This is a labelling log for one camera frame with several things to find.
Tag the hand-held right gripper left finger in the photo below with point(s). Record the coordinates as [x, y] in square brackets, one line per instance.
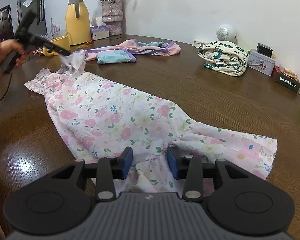
[127, 162]

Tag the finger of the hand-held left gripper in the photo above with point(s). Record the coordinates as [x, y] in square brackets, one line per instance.
[56, 48]

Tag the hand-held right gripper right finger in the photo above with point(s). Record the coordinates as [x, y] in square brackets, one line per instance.
[173, 163]

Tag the pink floral dress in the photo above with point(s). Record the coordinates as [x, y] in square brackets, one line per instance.
[110, 110]

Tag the yellow mug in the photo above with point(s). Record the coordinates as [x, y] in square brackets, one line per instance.
[62, 42]

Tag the clear glass cup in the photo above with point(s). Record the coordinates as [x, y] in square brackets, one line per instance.
[61, 33]

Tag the grey refrigerator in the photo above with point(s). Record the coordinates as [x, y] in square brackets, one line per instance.
[21, 12]

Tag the colourful snack packets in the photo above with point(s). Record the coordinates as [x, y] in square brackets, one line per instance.
[37, 52]

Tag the dark brown door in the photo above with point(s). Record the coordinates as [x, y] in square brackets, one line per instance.
[2, 22]

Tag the yellow thermos jug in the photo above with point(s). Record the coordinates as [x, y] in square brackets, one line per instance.
[77, 27]

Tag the purple tissue box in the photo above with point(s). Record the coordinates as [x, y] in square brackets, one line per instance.
[100, 33]

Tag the pastel pink blue garment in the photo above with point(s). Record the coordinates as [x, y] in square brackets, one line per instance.
[115, 56]

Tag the silver blister pack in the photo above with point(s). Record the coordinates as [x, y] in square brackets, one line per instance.
[115, 37]

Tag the cream green floral folded cloth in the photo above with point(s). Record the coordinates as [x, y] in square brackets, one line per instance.
[222, 57]

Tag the decorated tin box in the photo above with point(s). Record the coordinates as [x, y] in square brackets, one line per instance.
[261, 65]

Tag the dark red box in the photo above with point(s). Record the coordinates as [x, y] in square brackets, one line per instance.
[287, 82]

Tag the white round speaker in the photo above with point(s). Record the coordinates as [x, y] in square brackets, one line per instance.
[225, 32]

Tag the black power adapter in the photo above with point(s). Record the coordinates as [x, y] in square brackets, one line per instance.
[264, 49]

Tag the tan paper packets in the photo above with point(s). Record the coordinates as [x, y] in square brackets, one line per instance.
[288, 72]

